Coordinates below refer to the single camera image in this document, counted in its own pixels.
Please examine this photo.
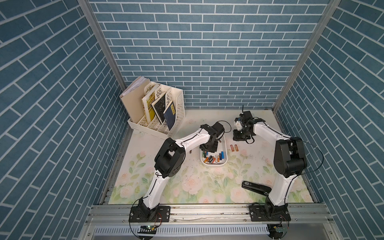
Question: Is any white plastic storage box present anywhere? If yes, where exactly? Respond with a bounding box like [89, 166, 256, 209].
[200, 136, 228, 168]

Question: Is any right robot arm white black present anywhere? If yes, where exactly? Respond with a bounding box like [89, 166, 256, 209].
[233, 111, 307, 213]

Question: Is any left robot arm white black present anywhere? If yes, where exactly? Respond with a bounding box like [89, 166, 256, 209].
[138, 122, 225, 211]

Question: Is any dark blue book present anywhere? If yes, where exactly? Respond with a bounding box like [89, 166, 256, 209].
[163, 101, 176, 130]

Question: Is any white perforated file organizer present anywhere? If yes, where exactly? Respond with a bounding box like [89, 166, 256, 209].
[120, 77, 186, 139]

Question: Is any black cover book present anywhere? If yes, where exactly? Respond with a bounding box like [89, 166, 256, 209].
[151, 92, 166, 124]

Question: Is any yellow cover book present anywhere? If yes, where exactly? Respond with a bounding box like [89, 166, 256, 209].
[142, 82, 160, 125]

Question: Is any black stapler right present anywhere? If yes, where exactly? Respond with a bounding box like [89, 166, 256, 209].
[242, 181, 272, 196]

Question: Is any beige paper folder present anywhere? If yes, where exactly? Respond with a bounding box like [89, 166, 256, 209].
[120, 76, 150, 124]

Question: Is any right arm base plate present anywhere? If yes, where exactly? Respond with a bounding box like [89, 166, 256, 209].
[249, 205, 291, 222]

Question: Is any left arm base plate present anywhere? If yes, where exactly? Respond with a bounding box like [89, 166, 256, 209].
[129, 206, 171, 223]

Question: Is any white vented cable duct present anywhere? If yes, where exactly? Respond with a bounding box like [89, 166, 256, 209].
[93, 224, 270, 237]

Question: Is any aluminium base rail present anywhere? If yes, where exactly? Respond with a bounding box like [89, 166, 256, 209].
[80, 203, 342, 240]

